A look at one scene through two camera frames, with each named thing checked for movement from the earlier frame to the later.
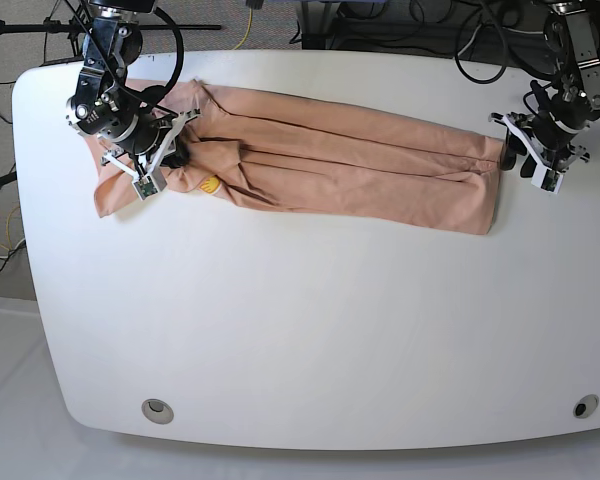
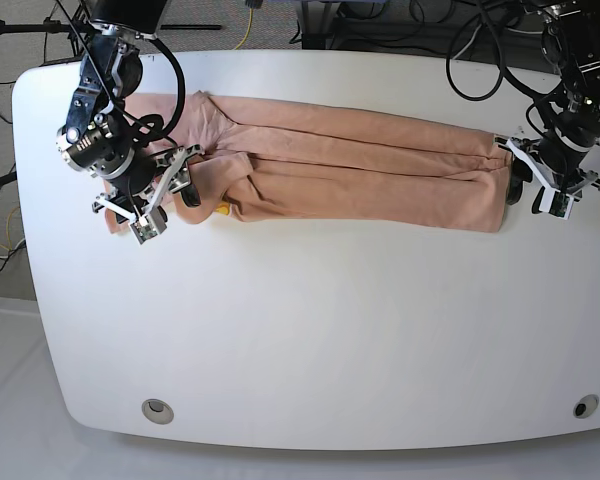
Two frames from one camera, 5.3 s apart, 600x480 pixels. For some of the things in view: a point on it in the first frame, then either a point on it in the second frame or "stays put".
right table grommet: [585, 406] stays put
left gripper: [153, 143] to [167, 172]
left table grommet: [157, 411] stays put
